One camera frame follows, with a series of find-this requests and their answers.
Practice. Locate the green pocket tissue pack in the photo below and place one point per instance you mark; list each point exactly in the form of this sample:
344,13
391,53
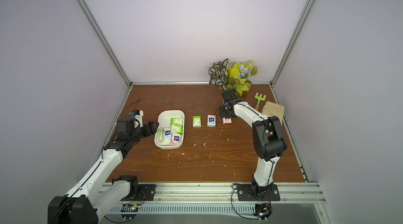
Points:
197,121

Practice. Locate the left circuit board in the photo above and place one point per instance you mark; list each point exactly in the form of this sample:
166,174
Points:
129,212

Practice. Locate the aluminium front rail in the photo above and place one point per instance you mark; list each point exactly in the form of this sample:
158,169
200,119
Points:
222,193

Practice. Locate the white plastic storage box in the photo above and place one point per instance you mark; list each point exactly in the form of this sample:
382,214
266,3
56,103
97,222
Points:
164,119

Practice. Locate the blue pocket tissue pack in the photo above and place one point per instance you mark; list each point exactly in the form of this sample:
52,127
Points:
211,120

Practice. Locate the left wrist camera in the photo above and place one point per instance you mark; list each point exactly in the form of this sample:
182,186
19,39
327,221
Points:
137,118

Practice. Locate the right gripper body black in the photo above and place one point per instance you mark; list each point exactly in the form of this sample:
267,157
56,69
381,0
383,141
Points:
225,110

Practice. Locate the circuit board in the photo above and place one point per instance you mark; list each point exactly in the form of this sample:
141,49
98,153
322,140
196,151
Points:
129,212
263,211

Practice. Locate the green toy garden rake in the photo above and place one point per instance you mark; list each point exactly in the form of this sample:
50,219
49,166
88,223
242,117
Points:
260,98

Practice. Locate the pink pocket tissue pack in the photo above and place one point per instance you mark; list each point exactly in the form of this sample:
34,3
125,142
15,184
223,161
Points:
226,120

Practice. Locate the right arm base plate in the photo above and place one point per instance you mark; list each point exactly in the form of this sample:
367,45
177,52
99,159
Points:
252,192

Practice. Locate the pink barcode tissue pack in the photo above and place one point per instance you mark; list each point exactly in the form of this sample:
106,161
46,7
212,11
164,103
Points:
176,138

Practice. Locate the right circuit board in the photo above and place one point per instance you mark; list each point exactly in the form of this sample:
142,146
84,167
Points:
263,211

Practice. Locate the white tissue pack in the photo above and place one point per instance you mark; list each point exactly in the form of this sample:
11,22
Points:
177,128

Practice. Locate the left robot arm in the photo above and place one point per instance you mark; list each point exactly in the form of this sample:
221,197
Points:
85,203

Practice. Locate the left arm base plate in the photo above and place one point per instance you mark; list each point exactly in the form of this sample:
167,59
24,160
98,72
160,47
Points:
145,193

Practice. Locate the blue tempo tissue pack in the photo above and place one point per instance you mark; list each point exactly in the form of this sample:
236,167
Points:
167,133

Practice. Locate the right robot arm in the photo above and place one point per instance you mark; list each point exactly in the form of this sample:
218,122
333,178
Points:
268,139

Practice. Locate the beige work glove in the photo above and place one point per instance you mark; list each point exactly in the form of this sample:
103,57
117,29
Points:
271,109

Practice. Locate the potted artificial plant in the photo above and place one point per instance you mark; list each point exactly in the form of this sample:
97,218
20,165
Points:
235,76

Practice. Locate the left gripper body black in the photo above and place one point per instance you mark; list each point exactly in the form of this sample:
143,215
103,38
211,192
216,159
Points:
141,133

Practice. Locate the green edge tissue pack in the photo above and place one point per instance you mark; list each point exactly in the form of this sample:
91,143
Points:
160,135

